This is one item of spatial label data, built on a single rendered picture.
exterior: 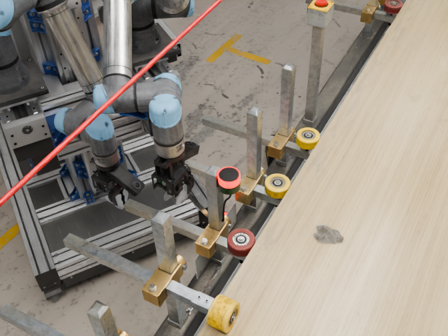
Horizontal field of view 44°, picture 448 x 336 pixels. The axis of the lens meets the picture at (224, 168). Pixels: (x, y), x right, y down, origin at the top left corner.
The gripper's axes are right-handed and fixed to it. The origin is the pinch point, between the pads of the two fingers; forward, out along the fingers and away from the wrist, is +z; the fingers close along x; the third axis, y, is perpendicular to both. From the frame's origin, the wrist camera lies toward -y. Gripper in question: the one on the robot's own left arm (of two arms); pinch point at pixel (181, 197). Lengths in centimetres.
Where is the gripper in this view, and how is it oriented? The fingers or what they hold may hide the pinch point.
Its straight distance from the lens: 158.1
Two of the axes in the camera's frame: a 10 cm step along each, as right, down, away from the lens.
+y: -4.8, 6.3, -6.1
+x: 8.8, 3.2, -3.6
